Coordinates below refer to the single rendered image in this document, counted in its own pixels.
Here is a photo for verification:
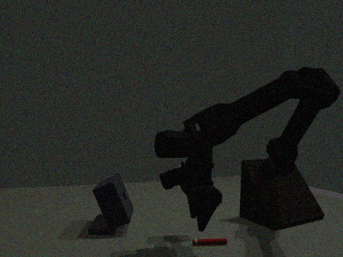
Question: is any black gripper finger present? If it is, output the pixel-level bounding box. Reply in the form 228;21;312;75
190;201;219;231
181;187;196;218

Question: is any dark red peg with white band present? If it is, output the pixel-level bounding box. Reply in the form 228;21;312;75
193;238;227;245

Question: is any dark grey flat panel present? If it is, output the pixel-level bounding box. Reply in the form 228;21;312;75
88;173;134;236

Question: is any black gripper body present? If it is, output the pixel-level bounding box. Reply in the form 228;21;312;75
180;157;222;204

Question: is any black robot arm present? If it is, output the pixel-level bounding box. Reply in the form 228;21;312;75
154;67;340;190

